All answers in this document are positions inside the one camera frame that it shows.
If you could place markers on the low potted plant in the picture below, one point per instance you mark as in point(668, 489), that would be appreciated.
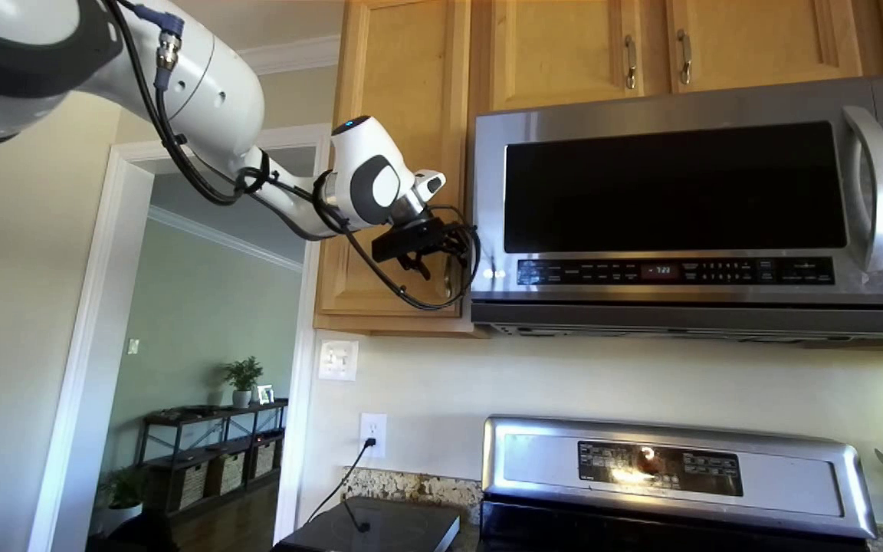
point(119, 493)

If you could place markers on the white light switch plate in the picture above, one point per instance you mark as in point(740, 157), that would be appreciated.
point(339, 359)

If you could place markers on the white door frame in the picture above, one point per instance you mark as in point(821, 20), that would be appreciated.
point(74, 408)

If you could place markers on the black induction cooktop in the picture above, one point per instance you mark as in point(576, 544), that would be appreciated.
point(369, 526)

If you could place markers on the green potted plant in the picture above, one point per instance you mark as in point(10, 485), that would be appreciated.
point(242, 375)

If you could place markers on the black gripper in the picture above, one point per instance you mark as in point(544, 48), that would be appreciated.
point(450, 249)

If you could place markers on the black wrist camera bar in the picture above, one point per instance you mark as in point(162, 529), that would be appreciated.
point(398, 242)

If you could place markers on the stainless steel stove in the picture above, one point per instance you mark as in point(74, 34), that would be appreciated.
point(666, 470)

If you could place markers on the tall wooden cabinet door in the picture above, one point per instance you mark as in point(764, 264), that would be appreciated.
point(398, 63)

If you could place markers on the dark shelf unit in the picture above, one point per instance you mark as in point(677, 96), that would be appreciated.
point(206, 440)

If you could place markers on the white wall outlet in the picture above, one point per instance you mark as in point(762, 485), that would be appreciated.
point(372, 430)

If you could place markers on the stainless steel microwave oven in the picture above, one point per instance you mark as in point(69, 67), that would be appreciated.
point(688, 186)

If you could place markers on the small white decor item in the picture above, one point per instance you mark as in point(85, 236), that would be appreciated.
point(265, 392)

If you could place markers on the woven storage basket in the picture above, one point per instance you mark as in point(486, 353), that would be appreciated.
point(265, 456)
point(187, 485)
point(228, 472)

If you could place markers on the small wooden cabinet door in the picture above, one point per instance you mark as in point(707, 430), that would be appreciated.
point(566, 51)
point(764, 40)

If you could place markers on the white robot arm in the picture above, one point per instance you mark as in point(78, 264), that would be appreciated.
point(198, 79)

